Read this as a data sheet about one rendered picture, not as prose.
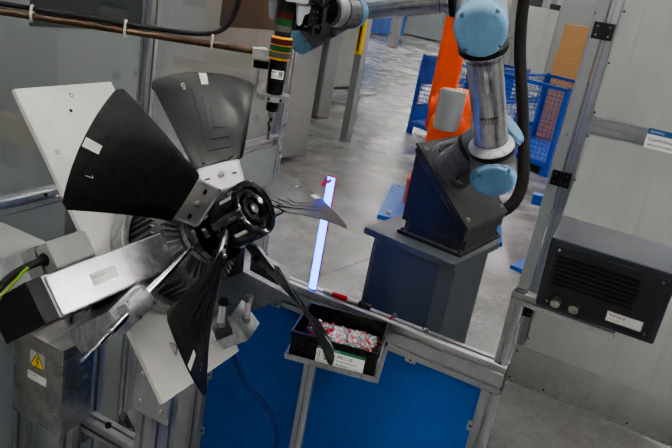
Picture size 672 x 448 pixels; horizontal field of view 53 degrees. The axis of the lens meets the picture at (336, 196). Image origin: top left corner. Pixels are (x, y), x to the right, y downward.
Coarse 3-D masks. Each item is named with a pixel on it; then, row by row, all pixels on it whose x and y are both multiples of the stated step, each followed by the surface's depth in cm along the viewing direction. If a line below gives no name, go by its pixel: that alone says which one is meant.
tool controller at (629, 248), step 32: (576, 224) 152; (576, 256) 146; (608, 256) 143; (640, 256) 142; (544, 288) 154; (576, 288) 150; (608, 288) 146; (640, 288) 142; (608, 320) 149; (640, 320) 145
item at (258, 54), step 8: (256, 48) 134; (256, 56) 134; (264, 56) 134; (256, 64) 134; (264, 64) 134; (264, 72) 135; (264, 80) 136; (256, 88) 136; (264, 88) 136; (256, 96) 138; (264, 96) 135; (272, 96) 135; (280, 96) 136; (288, 96) 138
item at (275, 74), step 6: (270, 60) 136; (276, 60) 134; (270, 66) 136; (276, 66) 135; (282, 66) 135; (270, 72) 136; (276, 72) 135; (282, 72) 136; (270, 78) 136; (276, 78) 136; (282, 78) 136; (270, 84) 136; (276, 84) 136; (282, 84) 137; (270, 90) 137; (276, 90) 136; (282, 90) 138; (270, 102) 138; (270, 108) 138; (276, 108) 138
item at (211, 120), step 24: (192, 72) 149; (168, 96) 145; (192, 96) 146; (216, 96) 148; (240, 96) 150; (192, 120) 144; (216, 120) 144; (240, 120) 146; (192, 144) 142; (216, 144) 142; (240, 144) 143
